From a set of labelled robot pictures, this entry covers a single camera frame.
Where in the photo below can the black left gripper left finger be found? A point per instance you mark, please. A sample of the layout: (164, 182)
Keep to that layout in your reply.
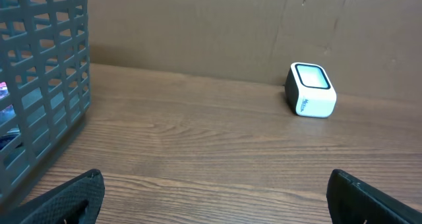
(78, 200)

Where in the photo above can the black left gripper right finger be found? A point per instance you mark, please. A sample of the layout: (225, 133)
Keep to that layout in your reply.
(350, 200)

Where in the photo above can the grey plastic shopping basket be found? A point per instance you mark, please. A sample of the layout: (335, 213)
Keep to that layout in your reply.
(45, 62)

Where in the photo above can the white barcode scanner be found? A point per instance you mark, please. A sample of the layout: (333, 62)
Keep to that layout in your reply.
(309, 91)

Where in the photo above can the pink purple pad pack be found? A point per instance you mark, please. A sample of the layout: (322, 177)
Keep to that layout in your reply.
(3, 90)

